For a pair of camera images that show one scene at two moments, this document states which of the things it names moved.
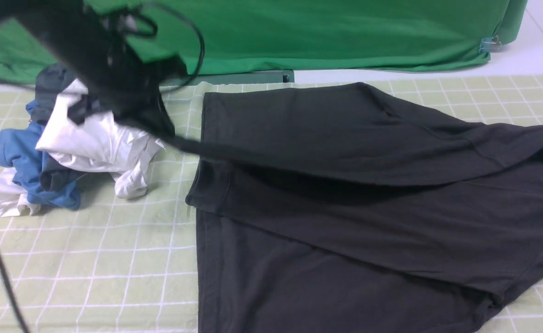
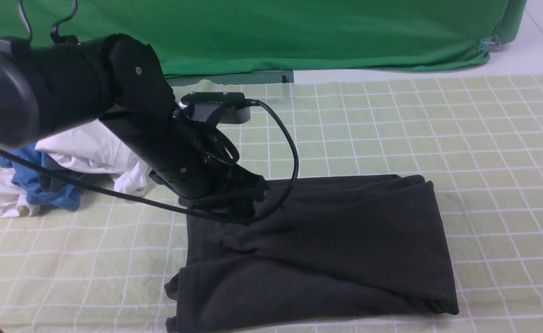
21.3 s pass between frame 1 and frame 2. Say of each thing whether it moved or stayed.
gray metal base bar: stayed
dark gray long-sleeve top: moved
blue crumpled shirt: stayed
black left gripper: moved
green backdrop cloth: stayed
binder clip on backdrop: stayed
